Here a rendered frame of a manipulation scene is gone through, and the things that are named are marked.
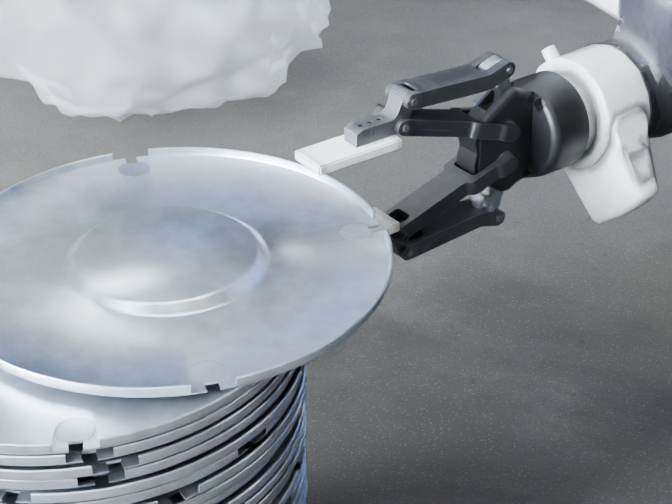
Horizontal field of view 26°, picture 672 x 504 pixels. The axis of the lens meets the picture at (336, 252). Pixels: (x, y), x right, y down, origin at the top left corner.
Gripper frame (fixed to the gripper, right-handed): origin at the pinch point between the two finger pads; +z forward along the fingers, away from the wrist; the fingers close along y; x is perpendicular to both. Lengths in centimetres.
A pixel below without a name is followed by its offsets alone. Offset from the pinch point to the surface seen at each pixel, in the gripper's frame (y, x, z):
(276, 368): 0.3, 14.6, 15.4
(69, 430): -0.9, 11.3, 26.9
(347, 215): -0.1, 2.4, 1.4
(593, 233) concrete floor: -31, -22, -50
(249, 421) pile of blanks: -3.3, 13.9, 16.9
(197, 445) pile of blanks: -2.9, 14.4, 20.7
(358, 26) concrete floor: -31, -83, -63
